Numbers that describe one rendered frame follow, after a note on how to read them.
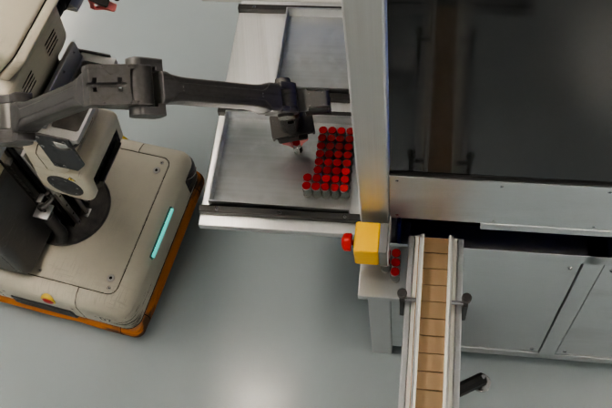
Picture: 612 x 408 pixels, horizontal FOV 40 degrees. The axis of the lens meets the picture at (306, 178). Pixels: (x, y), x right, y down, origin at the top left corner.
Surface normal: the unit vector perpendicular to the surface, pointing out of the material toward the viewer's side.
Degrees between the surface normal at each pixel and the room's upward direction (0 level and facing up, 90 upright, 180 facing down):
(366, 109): 90
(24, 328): 0
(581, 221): 90
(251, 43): 0
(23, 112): 48
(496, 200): 90
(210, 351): 0
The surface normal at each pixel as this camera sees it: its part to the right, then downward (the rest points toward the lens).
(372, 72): -0.11, 0.88
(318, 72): -0.10, -0.47
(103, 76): 0.37, -0.11
